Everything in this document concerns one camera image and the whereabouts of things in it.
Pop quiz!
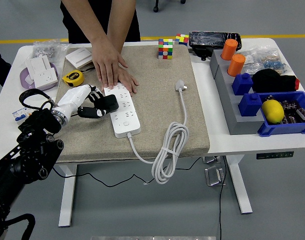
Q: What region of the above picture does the person's right hand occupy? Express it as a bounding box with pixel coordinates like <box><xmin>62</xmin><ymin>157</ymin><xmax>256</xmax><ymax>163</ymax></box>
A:
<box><xmin>91</xmin><ymin>39</ymin><xmax>129</xmax><ymax>90</ymax></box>

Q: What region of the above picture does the person's left hand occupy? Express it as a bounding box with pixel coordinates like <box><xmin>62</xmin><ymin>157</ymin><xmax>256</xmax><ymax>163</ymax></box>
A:
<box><xmin>101</xmin><ymin>66</ymin><xmax>140</xmax><ymax>95</ymax></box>

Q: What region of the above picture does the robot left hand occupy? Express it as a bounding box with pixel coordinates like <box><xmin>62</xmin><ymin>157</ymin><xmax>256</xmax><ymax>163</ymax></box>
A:
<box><xmin>56</xmin><ymin>84</ymin><xmax>111</xmax><ymax>120</ymax></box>

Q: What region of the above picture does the black plug adapter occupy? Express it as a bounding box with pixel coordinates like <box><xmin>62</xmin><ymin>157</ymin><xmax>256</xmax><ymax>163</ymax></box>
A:
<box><xmin>99</xmin><ymin>94</ymin><xmax>120</xmax><ymax>114</ymax></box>

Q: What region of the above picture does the white power strip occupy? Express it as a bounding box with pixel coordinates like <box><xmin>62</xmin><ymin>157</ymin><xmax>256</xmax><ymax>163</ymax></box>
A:
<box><xmin>103</xmin><ymin>83</ymin><xmax>141</xmax><ymax>139</ymax></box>

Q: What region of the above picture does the thin black adapter cord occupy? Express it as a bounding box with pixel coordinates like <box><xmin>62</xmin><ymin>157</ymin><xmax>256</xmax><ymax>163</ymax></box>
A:
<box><xmin>52</xmin><ymin>157</ymin><xmax>202</xmax><ymax>188</ymax></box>

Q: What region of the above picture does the yellow tape measure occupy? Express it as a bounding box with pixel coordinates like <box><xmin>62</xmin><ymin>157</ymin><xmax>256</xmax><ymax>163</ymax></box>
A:
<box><xmin>61</xmin><ymin>69</ymin><xmax>85</xmax><ymax>88</ymax></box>

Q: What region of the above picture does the grey-brown mat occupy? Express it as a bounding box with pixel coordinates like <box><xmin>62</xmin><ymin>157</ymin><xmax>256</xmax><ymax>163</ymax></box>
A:
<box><xmin>44</xmin><ymin>44</ymin><xmax>211</xmax><ymax>165</ymax></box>

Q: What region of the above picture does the white socket panel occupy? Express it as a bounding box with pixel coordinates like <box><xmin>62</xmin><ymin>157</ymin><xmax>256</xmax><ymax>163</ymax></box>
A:
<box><xmin>33</xmin><ymin>67</ymin><xmax>59</xmax><ymax>89</ymax></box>

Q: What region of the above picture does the large colourful puzzle cube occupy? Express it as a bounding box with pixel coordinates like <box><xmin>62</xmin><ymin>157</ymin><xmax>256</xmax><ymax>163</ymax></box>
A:
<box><xmin>157</xmin><ymin>38</ymin><xmax>174</xmax><ymax>61</ymax></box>

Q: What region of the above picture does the purple tray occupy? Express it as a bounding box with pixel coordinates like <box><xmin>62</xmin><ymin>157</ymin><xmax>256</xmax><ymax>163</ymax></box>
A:
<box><xmin>19</xmin><ymin>62</ymin><xmax>60</xmax><ymax>92</ymax></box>

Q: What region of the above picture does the clear bag of metal parts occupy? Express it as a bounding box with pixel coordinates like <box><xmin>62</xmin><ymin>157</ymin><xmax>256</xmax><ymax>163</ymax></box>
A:
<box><xmin>32</xmin><ymin>39</ymin><xmax>70</xmax><ymax>63</ymax></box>

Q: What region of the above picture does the white blue circuit breaker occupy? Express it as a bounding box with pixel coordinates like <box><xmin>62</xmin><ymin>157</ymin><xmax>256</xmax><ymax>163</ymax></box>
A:
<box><xmin>11</xmin><ymin>109</ymin><xmax>35</xmax><ymax>123</ymax></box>

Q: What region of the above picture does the small colourful puzzle cube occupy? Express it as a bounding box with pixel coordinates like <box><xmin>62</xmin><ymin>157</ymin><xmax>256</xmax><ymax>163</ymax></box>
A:
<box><xmin>174</xmin><ymin>33</ymin><xmax>190</xmax><ymax>47</ymax></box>

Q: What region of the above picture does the black office chair base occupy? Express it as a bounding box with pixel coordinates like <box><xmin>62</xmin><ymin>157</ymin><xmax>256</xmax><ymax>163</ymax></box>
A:
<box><xmin>153</xmin><ymin>0</ymin><xmax>187</xmax><ymax>13</ymax></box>

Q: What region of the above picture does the black table control panel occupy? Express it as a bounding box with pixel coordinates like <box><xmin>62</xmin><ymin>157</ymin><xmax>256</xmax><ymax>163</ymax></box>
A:
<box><xmin>256</xmin><ymin>151</ymin><xmax>295</xmax><ymax>160</ymax></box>

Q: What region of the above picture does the white table leg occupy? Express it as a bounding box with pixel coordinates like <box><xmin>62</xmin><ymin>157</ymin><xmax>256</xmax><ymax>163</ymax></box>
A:
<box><xmin>58</xmin><ymin>163</ymin><xmax>78</xmax><ymax>228</ymax></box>
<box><xmin>226</xmin><ymin>154</ymin><xmax>253</xmax><ymax>215</ymax></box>

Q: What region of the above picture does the black wrapped box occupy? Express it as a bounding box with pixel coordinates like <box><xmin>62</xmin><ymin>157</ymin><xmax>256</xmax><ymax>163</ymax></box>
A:
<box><xmin>188</xmin><ymin>30</ymin><xmax>243</xmax><ymax>55</ymax></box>

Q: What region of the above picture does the grey stepped block holder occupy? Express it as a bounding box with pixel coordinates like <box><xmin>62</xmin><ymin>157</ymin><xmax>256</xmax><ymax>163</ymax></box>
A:
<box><xmin>209</xmin><ymin>48</ymin><xmax>266</xmax><ymax>136</ymax></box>

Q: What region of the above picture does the orange cylinder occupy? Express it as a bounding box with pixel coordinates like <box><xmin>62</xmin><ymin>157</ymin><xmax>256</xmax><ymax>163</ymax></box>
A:
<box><xmin>227</xmin><ymin>53</ymin><xmax>247</xmax><ymax>78</ymax></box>
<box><xmin>220</xmin><ymin>38</ymin><xmax>239</xmax><ymax>61</ymax></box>

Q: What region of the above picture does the blue plastic bin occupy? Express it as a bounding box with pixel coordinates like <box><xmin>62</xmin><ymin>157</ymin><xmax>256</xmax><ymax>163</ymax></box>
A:
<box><xmin>257</xmin><ymin>90</ymin><xmax>305</xmax><ymax>138</ymax></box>

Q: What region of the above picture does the blue block with knob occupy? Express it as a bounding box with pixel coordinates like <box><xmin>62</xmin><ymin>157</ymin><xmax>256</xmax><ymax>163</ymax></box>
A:
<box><xmin>231</xmin><ymin>72</ymin><xmax>254</xmax><ymax>97</ymax></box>
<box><xmin>237</xmin><ymin>92</ymin><xmax>265</xmax><ymax>118</ymax></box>

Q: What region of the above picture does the clear bag of beige parts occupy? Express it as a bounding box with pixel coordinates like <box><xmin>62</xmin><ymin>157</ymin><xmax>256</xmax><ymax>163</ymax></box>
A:
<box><xmin>238</xmin><ymin>47</ymin><xmax>281</xmax><ymax>75</ymax></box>

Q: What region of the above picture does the yellow lemon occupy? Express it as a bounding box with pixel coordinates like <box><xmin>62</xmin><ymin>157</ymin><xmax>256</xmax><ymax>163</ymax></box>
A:
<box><xmin>261</xmin><ymin>99</ymin><xmax>285</xmax><ymax>125</ymax></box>

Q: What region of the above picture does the black fabric bundle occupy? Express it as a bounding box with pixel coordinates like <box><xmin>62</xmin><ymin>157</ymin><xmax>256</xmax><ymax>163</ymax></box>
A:
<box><xmin>251</xmin><ymin>69</ymin><xmax>297</xmax><ymax>94</ymax></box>

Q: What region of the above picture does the clear bag of blue parts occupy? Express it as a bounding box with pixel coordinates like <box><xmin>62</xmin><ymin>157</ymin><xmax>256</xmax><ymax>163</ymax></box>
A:
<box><xmin>261</xmin><ymin>56</ymin><xmax>291</xmax><ymax>76</ymax></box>

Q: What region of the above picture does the white double wall switch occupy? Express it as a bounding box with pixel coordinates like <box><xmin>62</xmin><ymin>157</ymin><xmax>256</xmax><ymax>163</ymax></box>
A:
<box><xmin>65</xmin><ymin>46</ymin><xmax>95</xmax><ymax>70</ymax></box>

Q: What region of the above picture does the white switch panel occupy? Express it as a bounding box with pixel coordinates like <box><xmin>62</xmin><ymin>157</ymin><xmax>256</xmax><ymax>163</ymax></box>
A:
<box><xmin>25</xmin><ymin>55</ymin><xmax>53</xmax><ymax>81</ymax></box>

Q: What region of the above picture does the white power cord with plug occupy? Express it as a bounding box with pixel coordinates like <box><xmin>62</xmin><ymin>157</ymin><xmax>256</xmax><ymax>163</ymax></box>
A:
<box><xmin>126</xmin><ymin>79</ymin><xmax>190</xmax><ymax>185</ymax></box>

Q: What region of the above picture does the black floor cable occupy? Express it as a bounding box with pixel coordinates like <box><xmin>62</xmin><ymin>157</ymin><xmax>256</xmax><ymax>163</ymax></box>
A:
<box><xmin>218</xmin><ymin>156</ymin><xmax>228</xmax><ymax>240</ymax></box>

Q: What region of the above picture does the metal bracket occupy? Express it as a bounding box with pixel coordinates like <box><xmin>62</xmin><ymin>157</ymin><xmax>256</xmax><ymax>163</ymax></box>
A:
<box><xmin>204</xmin><ymin>164</ymin><xmax>227</xmax><ymax>187</ymax></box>

